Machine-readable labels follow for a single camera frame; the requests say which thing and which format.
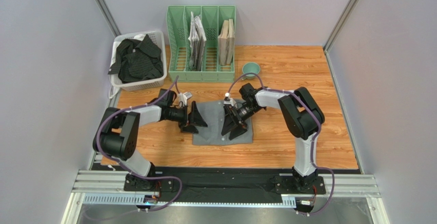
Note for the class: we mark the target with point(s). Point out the aluminium frame rail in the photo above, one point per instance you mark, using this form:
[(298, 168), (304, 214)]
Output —
[(107, 187)]

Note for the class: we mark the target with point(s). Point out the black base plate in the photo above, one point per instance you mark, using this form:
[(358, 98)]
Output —
[(232, 185)]

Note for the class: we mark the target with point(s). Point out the grey long sleeve shirt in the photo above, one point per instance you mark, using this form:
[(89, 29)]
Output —
[(213, 114)]

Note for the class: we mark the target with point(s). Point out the white laundry basket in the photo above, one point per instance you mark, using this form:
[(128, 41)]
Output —
[(158, 38)]

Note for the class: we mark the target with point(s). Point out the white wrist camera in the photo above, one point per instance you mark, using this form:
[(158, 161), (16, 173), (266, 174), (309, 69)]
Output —
[(183, 98), (228, 100)]

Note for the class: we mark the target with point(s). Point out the teal cup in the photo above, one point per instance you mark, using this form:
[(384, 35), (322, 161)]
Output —
[(250, 70)]

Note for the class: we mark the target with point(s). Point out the black striped shirt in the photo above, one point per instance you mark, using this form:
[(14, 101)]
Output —
[(137, 60)]

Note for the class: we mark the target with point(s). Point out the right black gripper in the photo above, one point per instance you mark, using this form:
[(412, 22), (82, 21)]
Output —
[(235, 114)]

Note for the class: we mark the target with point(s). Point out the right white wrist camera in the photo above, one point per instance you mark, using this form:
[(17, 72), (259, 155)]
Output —
[(228, 100)]

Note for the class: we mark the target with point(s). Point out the grey magazines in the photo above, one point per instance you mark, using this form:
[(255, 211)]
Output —
[(197, 39)]

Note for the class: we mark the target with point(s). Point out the green file organizer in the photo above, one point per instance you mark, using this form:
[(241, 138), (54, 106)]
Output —
[(178, 25)]

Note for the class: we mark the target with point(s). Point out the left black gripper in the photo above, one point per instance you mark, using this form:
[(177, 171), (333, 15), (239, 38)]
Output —
[(194, 117)]

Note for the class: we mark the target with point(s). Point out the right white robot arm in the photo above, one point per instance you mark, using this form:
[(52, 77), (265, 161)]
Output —
[(301, 114)]

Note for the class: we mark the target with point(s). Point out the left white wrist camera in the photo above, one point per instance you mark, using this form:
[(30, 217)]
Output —
[(183, 98)]

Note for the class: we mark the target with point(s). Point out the brown books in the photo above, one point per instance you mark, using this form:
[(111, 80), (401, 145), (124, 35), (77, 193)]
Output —
[(226, 40)]

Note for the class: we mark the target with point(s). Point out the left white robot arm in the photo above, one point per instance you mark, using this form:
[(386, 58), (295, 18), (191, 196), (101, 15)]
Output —
[(118, 136)]

